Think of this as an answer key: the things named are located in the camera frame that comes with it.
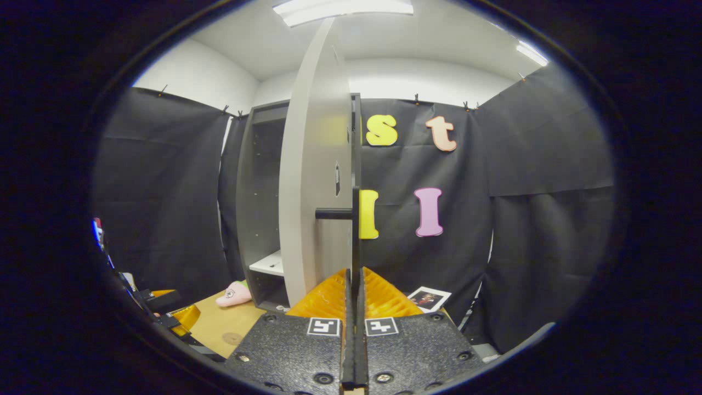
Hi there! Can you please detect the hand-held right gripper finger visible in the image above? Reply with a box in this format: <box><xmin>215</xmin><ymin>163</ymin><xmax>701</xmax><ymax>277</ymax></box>
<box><xmin>354</xmin><ymin>267</ymin><xmax>486</xmax><ymax>395</ymax></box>
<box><xmin>224</xmin><ymin>268</ymin><xmax>354</xmax><ymax>395</ymax></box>

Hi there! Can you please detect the small ceiling light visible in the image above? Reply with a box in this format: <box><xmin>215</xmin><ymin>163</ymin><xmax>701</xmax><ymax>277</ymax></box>
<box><xmin>516</xmin><ymin>43</ymin><xmax>549</xmax><ymax>67</ymax></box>

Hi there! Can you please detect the pink plush toy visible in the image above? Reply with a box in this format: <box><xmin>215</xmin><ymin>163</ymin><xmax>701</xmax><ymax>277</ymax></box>
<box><xmin>216</xmin><ymin>280</ymin><xmax>253</xmax><ymax>307</ymax></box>

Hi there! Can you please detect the white photo cover book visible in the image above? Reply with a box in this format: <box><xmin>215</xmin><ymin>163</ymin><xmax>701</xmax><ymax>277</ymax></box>
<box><xmin>408</xmin><ymin>286</ymin><xmax>452</xmax><ymax>314</ymax></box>

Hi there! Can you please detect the black backdrop cloth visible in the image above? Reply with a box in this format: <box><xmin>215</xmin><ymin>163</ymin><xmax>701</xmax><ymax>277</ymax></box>
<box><xmin>90</xmin><ymin>63</ymin><xmax>615</xmax><ymax>357</ymax></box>

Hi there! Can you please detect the black door handle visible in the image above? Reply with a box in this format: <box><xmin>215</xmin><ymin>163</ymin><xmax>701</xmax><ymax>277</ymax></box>
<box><xmin>315</xmin><ymin>207</ymin><xmax>361</xmax><ymax>275</ymax></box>

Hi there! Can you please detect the long ceiling light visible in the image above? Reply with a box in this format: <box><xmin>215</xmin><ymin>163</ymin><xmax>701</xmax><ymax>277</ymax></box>
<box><xmin>273</xmin><ymin>0</ymin><xmax>414</xmax><ymax>27</ymax></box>

